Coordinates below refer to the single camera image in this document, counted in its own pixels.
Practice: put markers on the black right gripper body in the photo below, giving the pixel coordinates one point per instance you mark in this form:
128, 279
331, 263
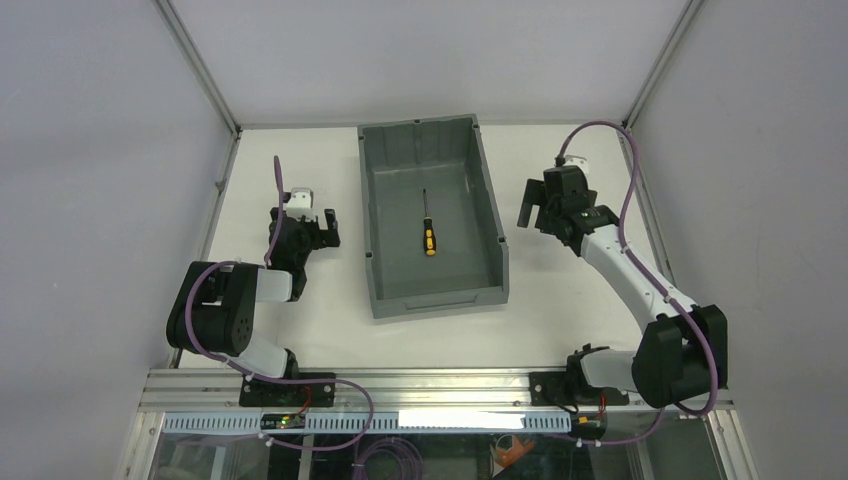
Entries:
553, 201

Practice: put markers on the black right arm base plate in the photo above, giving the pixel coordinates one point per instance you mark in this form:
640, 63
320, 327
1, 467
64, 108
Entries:
561, 388

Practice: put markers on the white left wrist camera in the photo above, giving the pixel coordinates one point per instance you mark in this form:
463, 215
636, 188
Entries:
300, 203

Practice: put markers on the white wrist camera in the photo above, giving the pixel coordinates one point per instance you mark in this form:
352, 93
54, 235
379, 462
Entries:
574, 161
300, 203

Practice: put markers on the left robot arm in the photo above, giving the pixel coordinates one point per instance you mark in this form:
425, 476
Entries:
213, 313

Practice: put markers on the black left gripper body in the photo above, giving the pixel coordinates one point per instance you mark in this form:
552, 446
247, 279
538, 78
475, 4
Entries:
306, 227

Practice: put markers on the orange object under table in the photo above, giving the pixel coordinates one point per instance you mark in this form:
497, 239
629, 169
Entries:
507, 449

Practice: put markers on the left aluminium frame post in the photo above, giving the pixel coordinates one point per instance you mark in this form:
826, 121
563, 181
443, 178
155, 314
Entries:
196, 64

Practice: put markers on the aluminium frame post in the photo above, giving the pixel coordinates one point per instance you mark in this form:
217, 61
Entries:
196, 64
667, 52

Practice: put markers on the slotted white cable duct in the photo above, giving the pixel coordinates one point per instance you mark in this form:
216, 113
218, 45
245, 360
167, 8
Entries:
406, 421

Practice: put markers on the grey plastic bin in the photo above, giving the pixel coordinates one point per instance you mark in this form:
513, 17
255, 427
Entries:
445, 156

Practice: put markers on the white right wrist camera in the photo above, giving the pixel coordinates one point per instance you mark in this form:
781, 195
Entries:
574, 161

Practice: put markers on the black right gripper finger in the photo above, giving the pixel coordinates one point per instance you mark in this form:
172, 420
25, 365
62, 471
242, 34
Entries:
544, 222
534, 195

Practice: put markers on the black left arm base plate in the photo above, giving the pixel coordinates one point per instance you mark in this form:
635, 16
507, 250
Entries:
318, 392

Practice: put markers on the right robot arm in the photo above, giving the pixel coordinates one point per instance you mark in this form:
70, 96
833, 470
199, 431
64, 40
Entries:
683, 349

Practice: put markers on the aluminium mounting rail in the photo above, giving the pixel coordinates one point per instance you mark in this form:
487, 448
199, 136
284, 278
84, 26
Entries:
476, 389

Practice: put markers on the right aluminium frame post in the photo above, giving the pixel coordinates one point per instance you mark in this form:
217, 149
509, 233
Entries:
667, 52

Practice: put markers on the yellow black screwdriver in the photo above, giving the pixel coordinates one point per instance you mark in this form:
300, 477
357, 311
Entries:
429, 242

